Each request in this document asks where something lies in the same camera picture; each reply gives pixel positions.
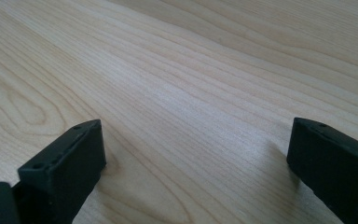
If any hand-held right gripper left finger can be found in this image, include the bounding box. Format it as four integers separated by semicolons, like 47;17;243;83
17;119;107;224

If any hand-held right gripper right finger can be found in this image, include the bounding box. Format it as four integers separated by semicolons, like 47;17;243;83
286;117;358;224

